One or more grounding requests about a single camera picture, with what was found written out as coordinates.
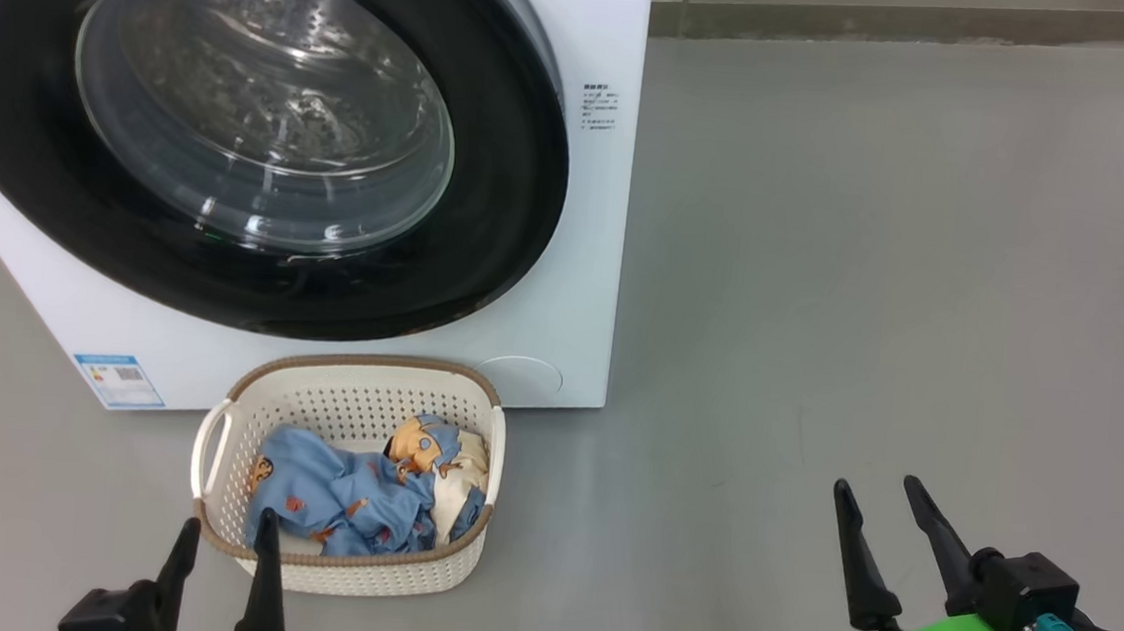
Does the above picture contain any blue cartoon print garment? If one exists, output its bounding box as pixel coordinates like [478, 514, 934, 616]
[243, 421, 445, 565]

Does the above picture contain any blue energy label sticker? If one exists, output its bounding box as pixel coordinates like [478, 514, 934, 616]
[69, 350, 170, 415]

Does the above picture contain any black round glass washer door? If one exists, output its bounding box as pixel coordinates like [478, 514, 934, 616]
[0, 0, 584, 360]

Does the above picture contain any cream and blue cartoon garment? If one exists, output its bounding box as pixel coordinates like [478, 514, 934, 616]
[379, 410, 496, 549]

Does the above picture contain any round white filter cover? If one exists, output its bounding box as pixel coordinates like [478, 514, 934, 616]
[471, 352, 567, 412]

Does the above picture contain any white front-load washing machine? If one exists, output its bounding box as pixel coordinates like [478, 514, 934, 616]
[0, 0, 653, 451]

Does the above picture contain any printed text label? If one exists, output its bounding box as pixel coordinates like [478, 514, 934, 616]
[578, 81, 621, 135]

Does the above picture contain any cream perforated laundry basket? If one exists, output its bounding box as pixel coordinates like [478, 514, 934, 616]
[182, 340, 513, 609]

